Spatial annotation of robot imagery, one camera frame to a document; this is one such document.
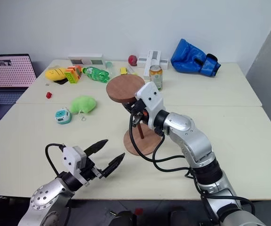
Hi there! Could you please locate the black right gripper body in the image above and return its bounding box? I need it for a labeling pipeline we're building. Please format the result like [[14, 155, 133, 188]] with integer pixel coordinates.
[[128, 98, 150, 126]]

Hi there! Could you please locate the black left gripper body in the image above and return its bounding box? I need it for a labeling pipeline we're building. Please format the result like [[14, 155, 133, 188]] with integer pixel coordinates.
[[78, 153, 104, 184]]

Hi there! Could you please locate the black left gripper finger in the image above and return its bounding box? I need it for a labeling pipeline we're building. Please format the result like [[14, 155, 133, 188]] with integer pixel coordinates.
[[83, 139, 109, 157], [101, 153, 126, 178]]

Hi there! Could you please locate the wooden pole with round top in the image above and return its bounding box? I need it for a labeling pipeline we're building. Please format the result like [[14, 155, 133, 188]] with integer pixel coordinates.
[[105, 74, 146, 140]]

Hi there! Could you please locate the round wooden base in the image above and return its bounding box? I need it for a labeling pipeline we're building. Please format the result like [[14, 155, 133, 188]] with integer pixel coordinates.
[[123, 122, 164, 156]]

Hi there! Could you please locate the clear plastic piece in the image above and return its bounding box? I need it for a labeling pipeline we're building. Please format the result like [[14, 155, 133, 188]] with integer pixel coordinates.
[[127, 65, 139, 76]]

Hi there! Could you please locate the green orange drink can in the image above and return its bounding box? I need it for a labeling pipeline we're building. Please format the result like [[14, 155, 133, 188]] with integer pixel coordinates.
[[149, 65, 163, 91]]

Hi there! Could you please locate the clear plastic cup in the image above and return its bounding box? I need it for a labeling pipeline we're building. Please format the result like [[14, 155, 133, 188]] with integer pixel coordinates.
[[104, 61, 118, 79]]

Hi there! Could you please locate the green plush toy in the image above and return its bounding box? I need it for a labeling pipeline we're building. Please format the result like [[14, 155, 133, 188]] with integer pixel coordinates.
[[69, 95, 97, 114]]

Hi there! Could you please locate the teal white small gadget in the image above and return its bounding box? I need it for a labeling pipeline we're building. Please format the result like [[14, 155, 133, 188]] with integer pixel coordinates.
[[55, 107, 72, 125]]

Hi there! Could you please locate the green plastic bottle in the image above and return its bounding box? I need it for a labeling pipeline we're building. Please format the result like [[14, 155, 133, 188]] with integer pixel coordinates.
[[81, 66, 111, 84]]

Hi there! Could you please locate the tall white carton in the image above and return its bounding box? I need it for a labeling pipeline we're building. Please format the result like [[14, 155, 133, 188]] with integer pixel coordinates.
[[143, 49, 163, 82]]

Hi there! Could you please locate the white carton with grey print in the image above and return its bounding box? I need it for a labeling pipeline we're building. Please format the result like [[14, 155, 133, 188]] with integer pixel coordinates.
[[137, 56, 170, 70]]

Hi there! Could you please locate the dark rounded shape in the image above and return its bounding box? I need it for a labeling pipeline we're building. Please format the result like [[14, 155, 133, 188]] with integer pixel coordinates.
[[109, 210, 139, 226], [167, 207, 198, 226]]

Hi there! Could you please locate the long white box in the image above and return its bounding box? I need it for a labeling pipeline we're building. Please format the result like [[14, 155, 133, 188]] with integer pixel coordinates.
[[67, 53, 106, 69]]

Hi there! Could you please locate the orange green toy block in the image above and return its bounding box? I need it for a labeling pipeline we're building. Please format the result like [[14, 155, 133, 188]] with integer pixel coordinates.
[[64, 65, 83, 84]]

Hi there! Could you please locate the blue boxing glove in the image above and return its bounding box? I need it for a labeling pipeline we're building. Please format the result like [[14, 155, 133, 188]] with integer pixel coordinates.
[[170, 38, 222, 77]]

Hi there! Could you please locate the yellow plush banana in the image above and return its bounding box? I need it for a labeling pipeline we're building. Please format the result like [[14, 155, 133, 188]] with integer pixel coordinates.
[[45, 67, 68, 82]]

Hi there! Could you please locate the grey laptop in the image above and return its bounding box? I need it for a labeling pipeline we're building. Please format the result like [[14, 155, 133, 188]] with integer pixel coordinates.
[[0, 53, 38, 105]]

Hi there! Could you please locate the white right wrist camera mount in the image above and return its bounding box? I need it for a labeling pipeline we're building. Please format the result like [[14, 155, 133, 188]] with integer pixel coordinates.
[[135, 81, 167, 130]]

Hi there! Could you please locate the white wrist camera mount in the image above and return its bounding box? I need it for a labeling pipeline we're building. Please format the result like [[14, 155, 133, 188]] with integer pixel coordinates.
[[135, 81, 167, 130], [62, 145, 89, 187]]

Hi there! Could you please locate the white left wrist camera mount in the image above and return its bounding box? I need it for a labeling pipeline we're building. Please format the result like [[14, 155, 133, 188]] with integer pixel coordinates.
[[62, 145, 89, 187]]

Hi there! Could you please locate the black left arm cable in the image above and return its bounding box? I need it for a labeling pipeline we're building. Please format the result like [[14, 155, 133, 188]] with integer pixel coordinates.
[[44, 143, 66, 177]]

